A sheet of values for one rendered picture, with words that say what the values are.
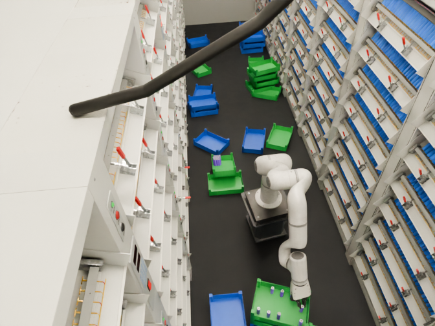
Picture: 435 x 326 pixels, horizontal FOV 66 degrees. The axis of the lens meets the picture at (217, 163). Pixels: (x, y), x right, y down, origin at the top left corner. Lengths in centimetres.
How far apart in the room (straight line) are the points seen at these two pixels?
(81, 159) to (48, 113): 18
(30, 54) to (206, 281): 188
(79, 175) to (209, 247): 206
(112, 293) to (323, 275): 197
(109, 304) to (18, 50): 70
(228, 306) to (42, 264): 178
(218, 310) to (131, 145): 143
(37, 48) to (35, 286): 71
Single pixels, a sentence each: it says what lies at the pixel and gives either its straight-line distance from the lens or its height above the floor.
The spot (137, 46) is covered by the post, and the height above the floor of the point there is 173.
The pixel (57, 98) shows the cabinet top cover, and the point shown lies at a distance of 80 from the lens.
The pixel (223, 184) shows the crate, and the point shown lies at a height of 0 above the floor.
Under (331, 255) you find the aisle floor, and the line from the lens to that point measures 264.
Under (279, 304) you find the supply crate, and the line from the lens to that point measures 206.
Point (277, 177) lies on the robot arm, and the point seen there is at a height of 98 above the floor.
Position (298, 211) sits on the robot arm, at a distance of 161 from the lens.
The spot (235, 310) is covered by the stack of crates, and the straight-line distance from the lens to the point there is 220.
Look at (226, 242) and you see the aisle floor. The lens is 260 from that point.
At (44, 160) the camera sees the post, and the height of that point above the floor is 183.
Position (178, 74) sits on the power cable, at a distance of 63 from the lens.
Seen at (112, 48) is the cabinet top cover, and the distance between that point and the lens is 96.
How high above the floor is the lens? 223
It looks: 45 degrees down
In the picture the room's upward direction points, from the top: 4 degrees counter-clockwise
